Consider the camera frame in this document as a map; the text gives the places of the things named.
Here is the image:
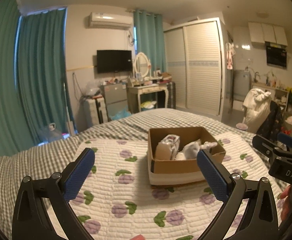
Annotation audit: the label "white sock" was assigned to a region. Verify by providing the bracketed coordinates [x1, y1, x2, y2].
[175, 141, 217, 160]

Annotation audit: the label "floral tissue paper pack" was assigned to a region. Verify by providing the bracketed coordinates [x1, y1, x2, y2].
[154, 134, 180, 160]

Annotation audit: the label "person's right hand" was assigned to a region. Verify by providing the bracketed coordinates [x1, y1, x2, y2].
[280, 185, 292, 221]

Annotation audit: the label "white stuffed laundry bag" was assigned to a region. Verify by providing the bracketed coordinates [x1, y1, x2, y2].
[243, 88, 271, 133]

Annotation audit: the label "grey checked bed sheet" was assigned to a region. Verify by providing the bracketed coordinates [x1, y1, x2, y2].
[0, 107, 261, 240]

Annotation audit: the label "white floral quilt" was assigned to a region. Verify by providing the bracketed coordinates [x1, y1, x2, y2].
[46, 132, 286, 240]

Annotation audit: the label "clear water jug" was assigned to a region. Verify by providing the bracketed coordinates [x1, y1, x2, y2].
[42, 123, 63, 142]

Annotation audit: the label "black range hood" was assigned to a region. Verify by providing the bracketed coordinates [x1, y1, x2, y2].
[265, 42, 287, 69]

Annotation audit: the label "brown cardboard box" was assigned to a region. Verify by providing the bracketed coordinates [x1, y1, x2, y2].
[147, 127, 226, 186]

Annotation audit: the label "white sliding wardrobe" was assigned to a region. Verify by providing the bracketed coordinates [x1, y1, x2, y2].
[164, 17, 227, 120]

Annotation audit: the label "white suitcase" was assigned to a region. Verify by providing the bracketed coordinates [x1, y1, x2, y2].
[83, 96, 109, 128]

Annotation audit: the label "teal window curtain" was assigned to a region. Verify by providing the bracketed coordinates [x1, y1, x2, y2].
[0, 0, 72, 157]

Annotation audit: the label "white dressing table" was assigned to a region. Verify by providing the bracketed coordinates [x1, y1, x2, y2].
[127, 83, 169, 114]

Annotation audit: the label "white oval vanity mirror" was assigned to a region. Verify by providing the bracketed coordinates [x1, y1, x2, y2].
[133, 52, 151, 80]

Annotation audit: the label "silver mini fridge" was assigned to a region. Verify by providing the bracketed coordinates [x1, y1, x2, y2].
[100, 83, 129, 121]

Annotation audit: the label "teal corner curtain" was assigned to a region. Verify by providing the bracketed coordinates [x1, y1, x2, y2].
[134, 10, 166, 73]

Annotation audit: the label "white kitchen wall cabinets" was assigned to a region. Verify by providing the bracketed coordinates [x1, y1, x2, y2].
[248, 22, 288, 46]

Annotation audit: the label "black wall television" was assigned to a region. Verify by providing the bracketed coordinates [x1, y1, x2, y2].
[96, 50, 132, 74]

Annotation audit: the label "white wall air conditioner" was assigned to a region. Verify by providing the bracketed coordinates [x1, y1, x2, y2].
[89, 12, 133, 30]

